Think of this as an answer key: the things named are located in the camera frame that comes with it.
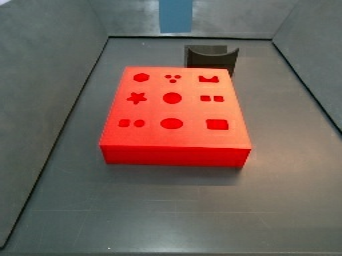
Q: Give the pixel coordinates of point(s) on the red shape sorter block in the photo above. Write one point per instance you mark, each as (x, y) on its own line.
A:
(176, 116)

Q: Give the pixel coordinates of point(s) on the black curved holder block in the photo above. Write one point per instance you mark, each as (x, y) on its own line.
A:
(211, 56)

